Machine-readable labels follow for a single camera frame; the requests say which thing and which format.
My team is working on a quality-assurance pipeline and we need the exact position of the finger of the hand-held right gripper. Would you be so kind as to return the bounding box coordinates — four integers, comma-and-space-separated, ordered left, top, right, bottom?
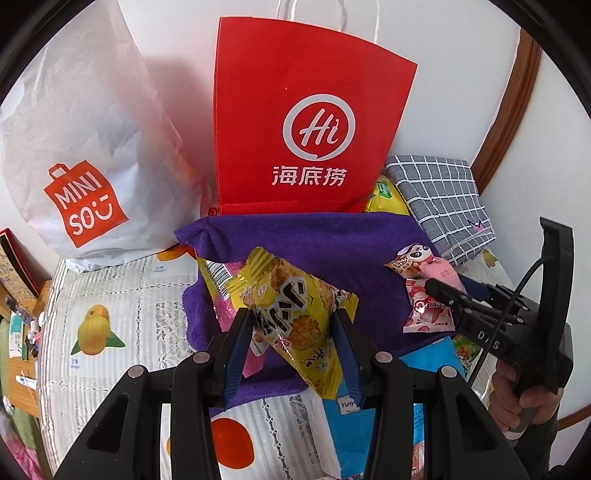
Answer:
462, 279, 527, 310
424, 278, 490, 324

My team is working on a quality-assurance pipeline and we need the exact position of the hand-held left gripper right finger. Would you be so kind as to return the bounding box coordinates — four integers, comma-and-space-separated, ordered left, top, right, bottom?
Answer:
329, 308, 529, 480

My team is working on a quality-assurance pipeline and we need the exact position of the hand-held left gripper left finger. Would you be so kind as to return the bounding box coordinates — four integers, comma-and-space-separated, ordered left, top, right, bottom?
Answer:
53, 308, 254, 480

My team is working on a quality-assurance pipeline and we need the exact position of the pale pink snack packet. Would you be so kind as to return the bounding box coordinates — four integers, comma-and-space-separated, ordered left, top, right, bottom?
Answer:
418, 256, 462, 289

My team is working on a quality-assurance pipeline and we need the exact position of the yellow rice cracker packet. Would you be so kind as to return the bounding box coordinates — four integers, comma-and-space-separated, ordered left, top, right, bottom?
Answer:
198, 247, 360, 400

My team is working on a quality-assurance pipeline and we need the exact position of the person's right hand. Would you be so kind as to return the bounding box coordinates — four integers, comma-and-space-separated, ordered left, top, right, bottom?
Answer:
489, 364, 561, 432

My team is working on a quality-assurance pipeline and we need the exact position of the strawberry print snack packet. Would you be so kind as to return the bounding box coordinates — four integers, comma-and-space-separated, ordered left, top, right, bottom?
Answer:
403, 277, 458, 334

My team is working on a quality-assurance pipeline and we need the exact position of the small panda print snack packet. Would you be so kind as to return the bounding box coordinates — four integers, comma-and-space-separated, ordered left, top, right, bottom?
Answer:
385, 244, 437, 280

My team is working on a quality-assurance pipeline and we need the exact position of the magenta snack packet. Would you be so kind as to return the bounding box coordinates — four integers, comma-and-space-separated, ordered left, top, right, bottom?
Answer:
210, 261, 271, 379

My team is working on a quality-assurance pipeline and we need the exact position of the blue tissue pack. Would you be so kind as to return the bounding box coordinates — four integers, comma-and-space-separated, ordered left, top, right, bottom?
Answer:
295, 337, 467, 480

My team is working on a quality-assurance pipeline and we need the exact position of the grey checked pillow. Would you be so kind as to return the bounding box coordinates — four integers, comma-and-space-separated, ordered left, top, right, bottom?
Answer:
384, 154, 497, 267

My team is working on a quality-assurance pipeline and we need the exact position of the fruit print bed sheet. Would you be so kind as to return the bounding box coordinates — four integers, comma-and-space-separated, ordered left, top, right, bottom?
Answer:
34, 249, 515, 480

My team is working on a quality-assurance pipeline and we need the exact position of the yellow green snack packet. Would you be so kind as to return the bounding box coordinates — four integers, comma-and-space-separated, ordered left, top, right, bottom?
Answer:
362, 175, 411, 217

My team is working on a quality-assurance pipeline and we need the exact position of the purple towel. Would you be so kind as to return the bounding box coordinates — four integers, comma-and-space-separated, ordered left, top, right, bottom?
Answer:
174, 211, 467, 407

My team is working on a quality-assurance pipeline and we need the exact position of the wooden side table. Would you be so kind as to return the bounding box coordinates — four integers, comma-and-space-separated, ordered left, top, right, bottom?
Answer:
0, 277, 52, 416

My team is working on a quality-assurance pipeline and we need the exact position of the teal packet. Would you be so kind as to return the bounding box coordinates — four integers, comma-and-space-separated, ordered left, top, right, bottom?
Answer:
8, 316, 26, 361

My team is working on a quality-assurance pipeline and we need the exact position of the patterned brown box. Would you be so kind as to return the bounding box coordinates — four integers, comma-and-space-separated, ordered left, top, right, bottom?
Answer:
0, 228, 51, 301

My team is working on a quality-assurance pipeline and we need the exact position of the pink cloth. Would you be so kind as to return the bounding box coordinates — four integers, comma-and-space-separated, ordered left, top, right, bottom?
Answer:
0, 406, 47, 480

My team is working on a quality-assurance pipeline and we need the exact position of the red paper bag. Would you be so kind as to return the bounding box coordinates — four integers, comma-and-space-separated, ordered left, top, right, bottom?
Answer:
212, 0, 419, 217

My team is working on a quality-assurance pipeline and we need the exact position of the white plastic bag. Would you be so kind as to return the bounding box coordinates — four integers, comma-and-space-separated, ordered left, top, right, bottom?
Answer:
0, 0, 208, 274

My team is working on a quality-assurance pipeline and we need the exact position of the black cable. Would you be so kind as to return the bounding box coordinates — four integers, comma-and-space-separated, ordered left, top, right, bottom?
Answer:
466, 256, 548, 384

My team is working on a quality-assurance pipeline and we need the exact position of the wooden door frame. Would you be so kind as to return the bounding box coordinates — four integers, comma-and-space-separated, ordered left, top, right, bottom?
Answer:
471, 28, 542, 195

